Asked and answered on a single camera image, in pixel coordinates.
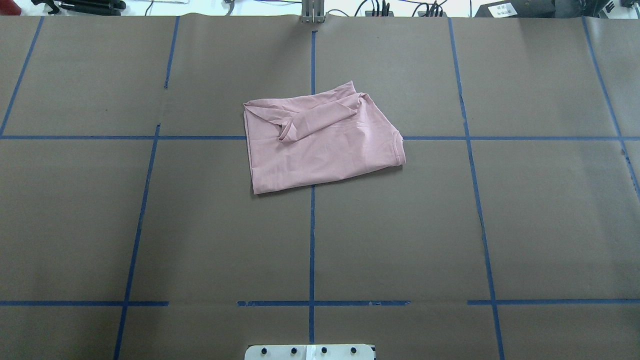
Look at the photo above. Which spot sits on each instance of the pink Snoopy t-shirt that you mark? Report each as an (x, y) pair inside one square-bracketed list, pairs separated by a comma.
[(313, 139)]

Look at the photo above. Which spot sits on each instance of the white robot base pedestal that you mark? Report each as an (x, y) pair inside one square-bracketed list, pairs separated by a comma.
[(348, 351)]

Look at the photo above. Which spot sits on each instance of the black folded tripod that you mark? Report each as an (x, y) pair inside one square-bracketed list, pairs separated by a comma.
[(92, 7)]

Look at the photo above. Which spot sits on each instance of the aluminium frame post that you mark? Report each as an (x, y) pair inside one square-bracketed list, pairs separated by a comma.
[(312, 11)]

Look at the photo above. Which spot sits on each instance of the black equipment box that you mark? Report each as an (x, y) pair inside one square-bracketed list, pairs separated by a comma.
[(552, 9)]

